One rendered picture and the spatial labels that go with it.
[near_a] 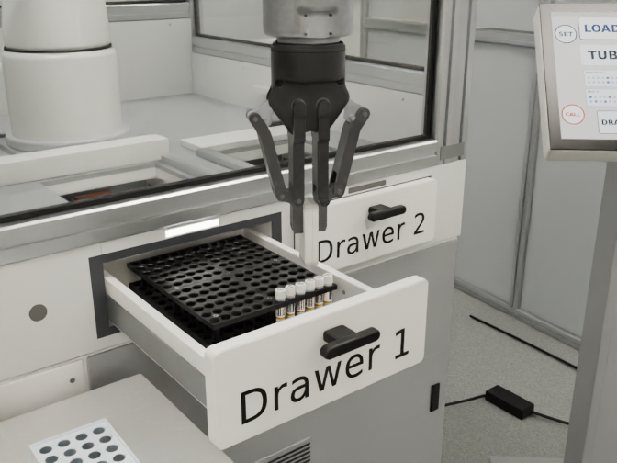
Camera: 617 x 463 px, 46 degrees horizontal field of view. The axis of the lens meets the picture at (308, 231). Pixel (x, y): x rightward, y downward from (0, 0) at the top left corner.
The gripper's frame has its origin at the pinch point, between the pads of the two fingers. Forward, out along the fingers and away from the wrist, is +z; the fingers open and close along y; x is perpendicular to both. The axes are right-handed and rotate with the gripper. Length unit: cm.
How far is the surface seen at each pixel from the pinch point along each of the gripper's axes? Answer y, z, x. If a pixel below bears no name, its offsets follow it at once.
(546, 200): 120, 50, 147
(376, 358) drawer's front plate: 7.2, 14.8, -3.4
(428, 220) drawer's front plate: 29.8, 13.6, 37.6
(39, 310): -30.6, 11.7, 12.1
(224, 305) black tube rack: -9.1, 9.7, 3.9
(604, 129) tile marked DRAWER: 64, 0, 40
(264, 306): -4.6, 9.7, 2.6
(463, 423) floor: 69, 99, 95
